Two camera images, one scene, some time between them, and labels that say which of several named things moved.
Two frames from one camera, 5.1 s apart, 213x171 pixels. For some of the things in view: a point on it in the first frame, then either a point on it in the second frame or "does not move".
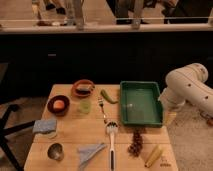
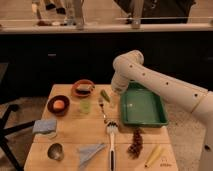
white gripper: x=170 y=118 → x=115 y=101
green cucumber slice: x=85 y=106 does not move
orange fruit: x=58 y=104 does not move
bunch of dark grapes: x=136 y=145 does not move
